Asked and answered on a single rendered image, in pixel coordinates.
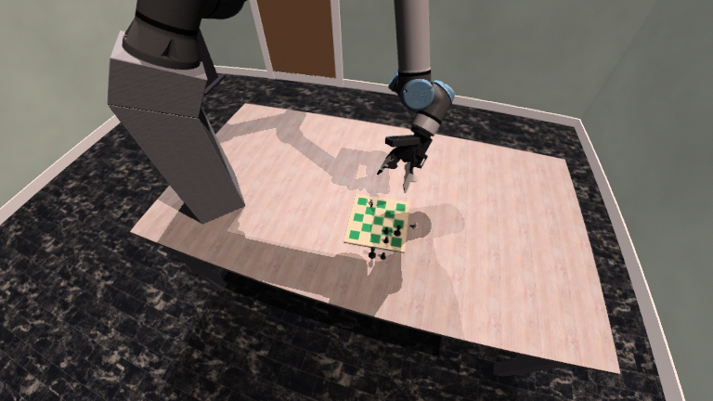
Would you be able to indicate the green and cream chessboard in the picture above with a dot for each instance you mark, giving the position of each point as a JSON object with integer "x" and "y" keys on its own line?
{"x": 367, "y": 223}

